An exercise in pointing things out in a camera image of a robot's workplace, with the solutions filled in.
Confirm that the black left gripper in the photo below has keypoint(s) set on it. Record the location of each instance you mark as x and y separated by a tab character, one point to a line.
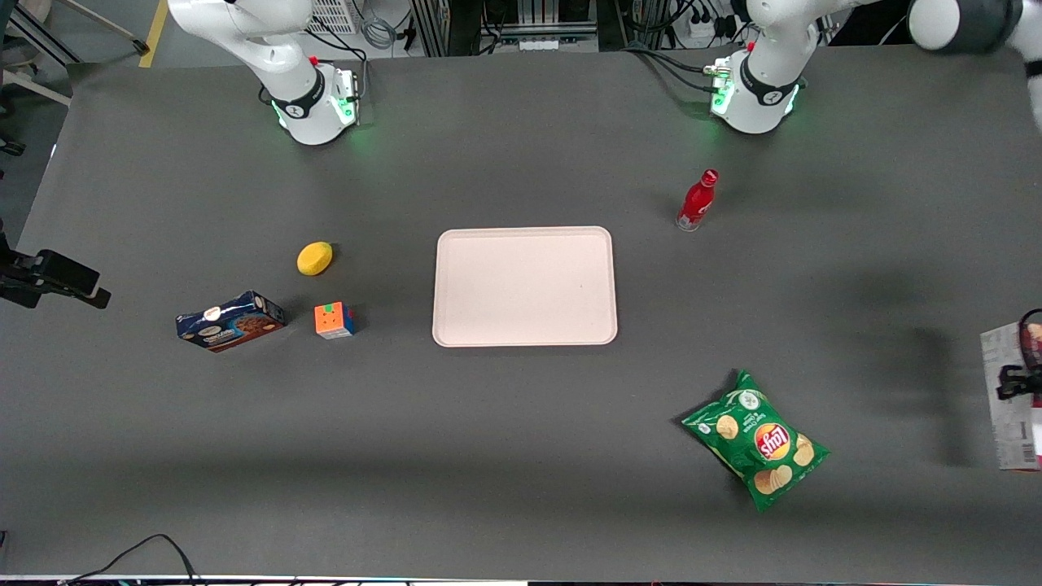
1019	379

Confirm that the red cookie box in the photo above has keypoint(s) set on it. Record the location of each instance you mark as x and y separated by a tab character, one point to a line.
1009	431

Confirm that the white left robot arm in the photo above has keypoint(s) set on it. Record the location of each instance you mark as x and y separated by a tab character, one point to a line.
761	94

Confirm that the beige plastic tray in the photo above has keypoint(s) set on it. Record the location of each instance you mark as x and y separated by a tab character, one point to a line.
525	285

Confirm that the white vented box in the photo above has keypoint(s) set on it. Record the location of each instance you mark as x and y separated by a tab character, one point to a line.
334	15

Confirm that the blue cookie box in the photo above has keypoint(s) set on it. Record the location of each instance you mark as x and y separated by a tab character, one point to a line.
232	323

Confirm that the green chips bag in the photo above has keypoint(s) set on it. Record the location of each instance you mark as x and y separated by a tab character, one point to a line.
757	439

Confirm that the red aluminium drink bottle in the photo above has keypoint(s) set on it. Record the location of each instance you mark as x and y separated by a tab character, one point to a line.
697	202

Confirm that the white power strip with plugs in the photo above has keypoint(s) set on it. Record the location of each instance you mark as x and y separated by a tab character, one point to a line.
704	28

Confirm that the small white power strip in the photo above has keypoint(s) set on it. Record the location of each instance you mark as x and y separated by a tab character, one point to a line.
539	44

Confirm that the colourful puzzle cube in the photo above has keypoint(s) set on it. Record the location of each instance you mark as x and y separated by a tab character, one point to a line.
332	320

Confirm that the black clamp-mounted device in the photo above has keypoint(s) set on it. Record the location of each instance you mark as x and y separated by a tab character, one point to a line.
65	275

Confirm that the pale furniture legs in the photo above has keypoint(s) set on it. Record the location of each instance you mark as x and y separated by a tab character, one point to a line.
37	88

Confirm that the black metal rack frame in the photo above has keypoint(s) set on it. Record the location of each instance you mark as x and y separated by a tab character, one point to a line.
456	24

